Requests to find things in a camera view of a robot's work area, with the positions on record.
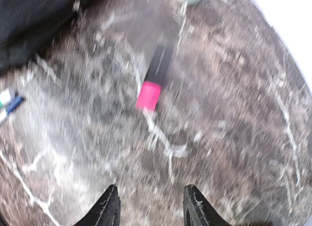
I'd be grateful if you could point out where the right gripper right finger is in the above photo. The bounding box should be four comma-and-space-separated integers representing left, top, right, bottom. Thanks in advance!
183, 184, 229, 226

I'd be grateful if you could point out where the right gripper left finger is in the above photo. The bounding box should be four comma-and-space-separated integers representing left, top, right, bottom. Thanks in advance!
74, 184, 121, 226

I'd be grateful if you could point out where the pink cap black marker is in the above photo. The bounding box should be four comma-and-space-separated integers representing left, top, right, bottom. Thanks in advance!
136, 45, 173, 112

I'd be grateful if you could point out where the black student backpack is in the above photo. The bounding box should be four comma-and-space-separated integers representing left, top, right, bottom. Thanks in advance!
0, 0, 92, 71

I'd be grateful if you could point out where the blue cap white marker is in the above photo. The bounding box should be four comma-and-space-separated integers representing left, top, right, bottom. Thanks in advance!
0, 95, 24, 124

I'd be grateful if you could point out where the white glue stick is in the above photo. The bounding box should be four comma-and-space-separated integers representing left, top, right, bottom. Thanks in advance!
0, 88, 16, 108

